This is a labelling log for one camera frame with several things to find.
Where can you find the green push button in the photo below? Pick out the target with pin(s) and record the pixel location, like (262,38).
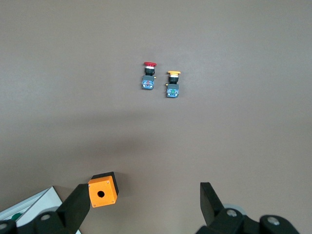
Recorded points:
(17,216)

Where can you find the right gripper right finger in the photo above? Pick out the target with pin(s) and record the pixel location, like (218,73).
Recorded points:
(219,221)

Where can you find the white drawer cabinet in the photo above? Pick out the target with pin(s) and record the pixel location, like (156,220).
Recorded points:
(41,207)

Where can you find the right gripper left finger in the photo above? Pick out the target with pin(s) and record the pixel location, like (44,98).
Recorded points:
(73,209)

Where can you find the red mushroom push button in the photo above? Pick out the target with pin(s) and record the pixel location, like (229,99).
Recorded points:
(148,83)

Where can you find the orange button enclosure box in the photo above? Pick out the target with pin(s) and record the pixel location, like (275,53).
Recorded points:
(107,185)

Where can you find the yellow mushroom push button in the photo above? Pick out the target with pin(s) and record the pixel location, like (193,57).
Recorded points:
(172,91)

